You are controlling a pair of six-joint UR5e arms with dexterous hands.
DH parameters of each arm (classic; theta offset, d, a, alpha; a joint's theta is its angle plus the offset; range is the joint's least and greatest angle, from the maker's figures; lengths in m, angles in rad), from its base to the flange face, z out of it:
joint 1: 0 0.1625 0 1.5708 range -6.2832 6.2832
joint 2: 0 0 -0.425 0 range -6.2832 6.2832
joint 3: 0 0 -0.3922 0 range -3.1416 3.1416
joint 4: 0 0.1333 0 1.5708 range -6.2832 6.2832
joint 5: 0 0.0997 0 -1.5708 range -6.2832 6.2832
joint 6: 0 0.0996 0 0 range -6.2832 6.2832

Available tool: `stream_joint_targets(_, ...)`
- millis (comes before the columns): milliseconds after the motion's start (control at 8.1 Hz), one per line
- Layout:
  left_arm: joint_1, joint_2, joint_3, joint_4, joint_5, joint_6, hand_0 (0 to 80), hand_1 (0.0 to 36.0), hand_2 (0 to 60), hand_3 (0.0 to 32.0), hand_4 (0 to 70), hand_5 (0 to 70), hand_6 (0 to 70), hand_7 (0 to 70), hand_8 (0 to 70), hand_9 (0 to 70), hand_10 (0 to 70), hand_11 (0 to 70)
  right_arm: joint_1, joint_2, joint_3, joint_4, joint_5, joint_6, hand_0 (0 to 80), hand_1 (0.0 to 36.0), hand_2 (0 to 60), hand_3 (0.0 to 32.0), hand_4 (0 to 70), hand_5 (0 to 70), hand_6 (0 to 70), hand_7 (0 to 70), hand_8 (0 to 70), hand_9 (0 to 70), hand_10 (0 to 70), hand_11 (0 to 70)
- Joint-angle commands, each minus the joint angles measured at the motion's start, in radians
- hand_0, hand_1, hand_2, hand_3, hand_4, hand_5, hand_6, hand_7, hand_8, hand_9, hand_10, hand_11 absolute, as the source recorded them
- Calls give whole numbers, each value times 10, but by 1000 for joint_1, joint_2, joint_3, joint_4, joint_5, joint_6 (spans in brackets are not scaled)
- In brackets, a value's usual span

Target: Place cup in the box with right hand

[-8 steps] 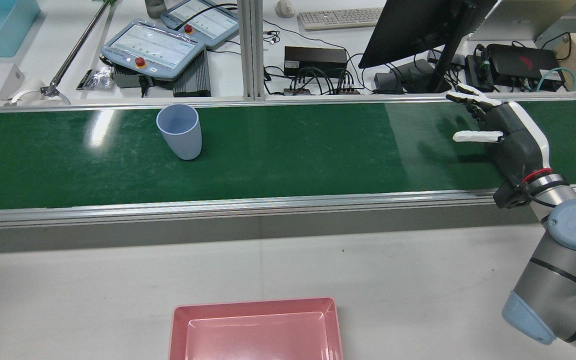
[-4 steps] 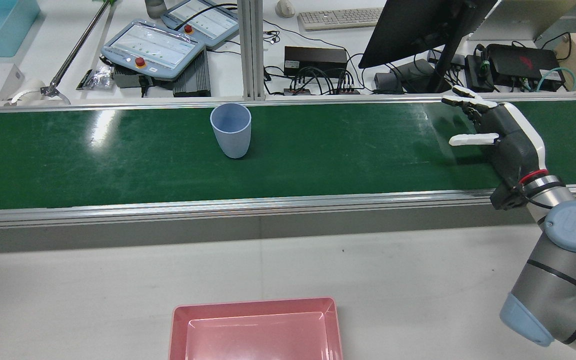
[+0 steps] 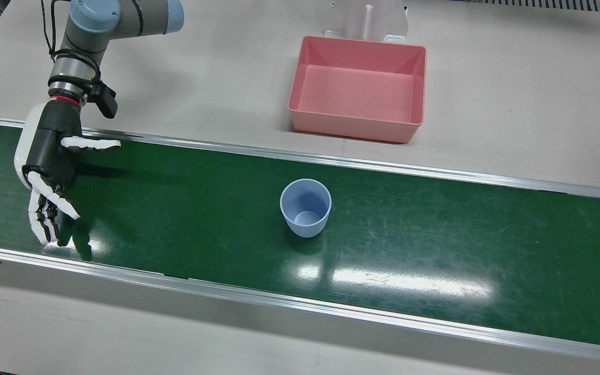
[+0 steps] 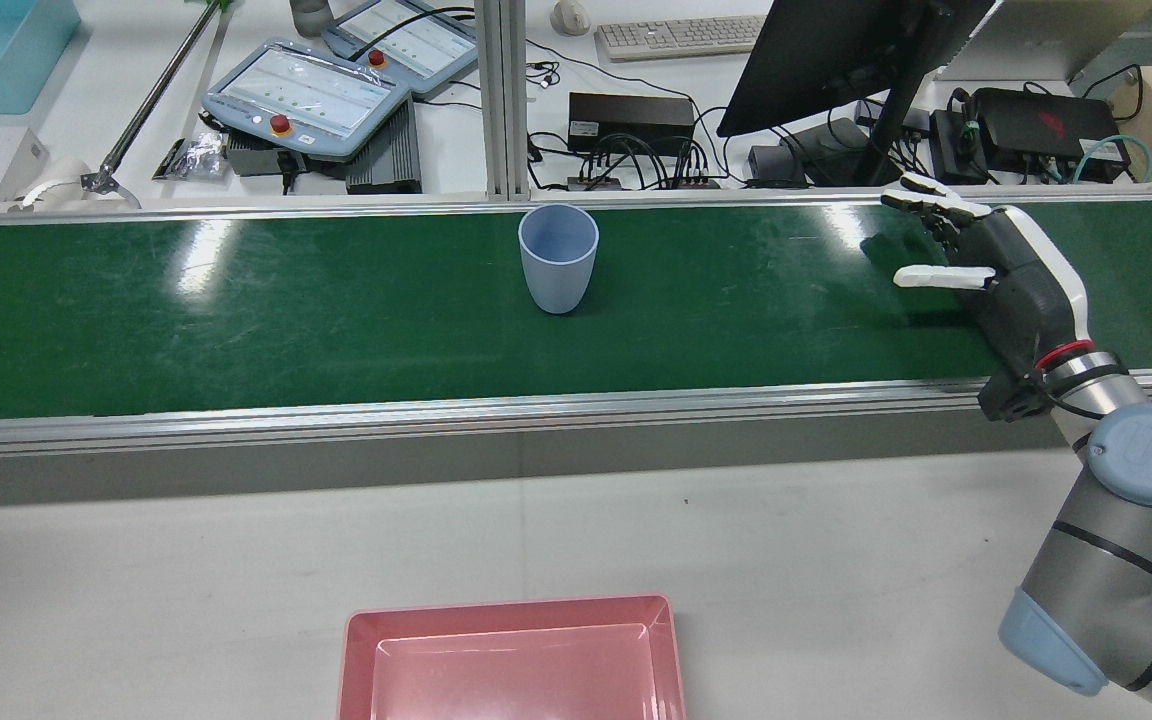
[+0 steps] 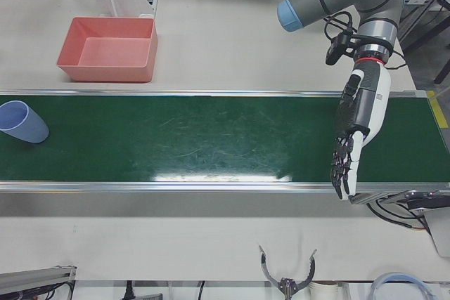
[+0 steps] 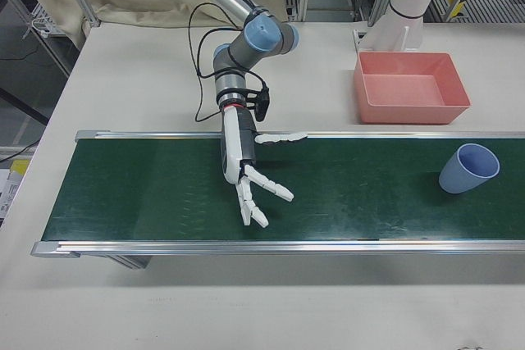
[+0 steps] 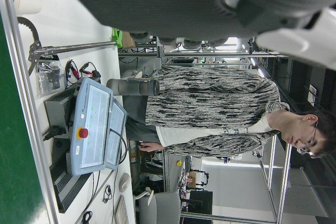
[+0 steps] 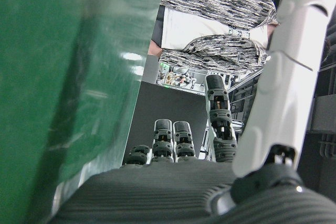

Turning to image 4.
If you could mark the white keyboard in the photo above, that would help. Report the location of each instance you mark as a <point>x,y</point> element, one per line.
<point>681,37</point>

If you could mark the right silver UR5e arm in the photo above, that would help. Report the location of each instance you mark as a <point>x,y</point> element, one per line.
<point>1106,570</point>

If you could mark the small teach pendant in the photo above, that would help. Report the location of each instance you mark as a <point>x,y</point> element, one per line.
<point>406,40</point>

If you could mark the metal reacher grabber stick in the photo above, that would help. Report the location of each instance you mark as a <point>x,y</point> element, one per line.
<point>151,100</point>

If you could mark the green belt conveyor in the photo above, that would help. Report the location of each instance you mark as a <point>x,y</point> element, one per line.
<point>236,320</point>

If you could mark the black mini computer red logo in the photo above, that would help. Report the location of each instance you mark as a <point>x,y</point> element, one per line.
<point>1046,120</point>

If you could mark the black computer monitor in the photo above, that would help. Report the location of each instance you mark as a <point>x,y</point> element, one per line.
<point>816,60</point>

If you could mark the white computer mouse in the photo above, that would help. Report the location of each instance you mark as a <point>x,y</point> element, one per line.
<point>570,17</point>

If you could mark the white paper roll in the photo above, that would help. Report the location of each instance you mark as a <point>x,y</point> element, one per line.
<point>61,170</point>

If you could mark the white small carton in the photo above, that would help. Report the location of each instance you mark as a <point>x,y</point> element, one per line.
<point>21,165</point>

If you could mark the large teach pendant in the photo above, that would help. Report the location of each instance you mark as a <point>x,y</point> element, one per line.
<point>306,95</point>

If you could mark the silver laptop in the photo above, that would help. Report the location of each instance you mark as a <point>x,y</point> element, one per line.
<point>1046,35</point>

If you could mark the grey cup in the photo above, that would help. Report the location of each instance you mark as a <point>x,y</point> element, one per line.
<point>311,15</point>

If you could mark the black finned controller box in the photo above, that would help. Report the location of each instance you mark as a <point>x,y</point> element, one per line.
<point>386,150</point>

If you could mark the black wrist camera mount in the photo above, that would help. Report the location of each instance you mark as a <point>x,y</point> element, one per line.
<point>1011,395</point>

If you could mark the right robot dexterous hand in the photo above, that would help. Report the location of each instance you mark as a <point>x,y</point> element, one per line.
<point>1031,290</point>

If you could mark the aluminium profile post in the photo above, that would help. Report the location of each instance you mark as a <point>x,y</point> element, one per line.
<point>501,100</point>

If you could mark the black usb hub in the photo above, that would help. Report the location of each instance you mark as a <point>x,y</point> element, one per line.
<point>636,183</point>

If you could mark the light blue plastic cup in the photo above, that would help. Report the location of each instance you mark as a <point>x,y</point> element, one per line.
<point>558,270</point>

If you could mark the black power supply box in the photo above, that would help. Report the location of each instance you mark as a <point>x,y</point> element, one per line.
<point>631,120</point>

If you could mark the pink plastic box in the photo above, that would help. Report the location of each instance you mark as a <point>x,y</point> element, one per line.
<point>516,660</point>

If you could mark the clear bag of screws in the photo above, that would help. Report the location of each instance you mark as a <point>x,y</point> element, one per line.
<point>194,155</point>

